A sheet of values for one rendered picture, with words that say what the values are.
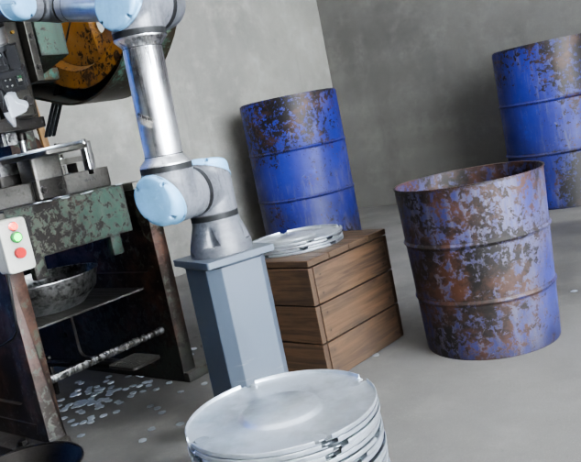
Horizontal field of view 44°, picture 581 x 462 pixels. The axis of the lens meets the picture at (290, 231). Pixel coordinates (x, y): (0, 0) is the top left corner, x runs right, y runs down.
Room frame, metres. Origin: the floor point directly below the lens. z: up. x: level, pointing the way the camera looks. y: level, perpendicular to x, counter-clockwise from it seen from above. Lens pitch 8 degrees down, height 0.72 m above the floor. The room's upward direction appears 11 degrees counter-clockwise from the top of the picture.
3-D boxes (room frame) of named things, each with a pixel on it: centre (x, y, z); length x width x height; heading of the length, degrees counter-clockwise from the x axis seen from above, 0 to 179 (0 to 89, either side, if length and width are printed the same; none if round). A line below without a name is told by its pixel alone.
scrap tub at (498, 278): (2.01, -0.52, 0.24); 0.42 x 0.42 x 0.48
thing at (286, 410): (1.02, 0.07, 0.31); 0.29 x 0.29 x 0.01
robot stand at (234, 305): (1.72, 0.17, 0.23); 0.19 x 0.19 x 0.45; 33
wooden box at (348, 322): (2.18, -0.01, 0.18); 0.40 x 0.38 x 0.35; 47
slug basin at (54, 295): (2.19, 0.78, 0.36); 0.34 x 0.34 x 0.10
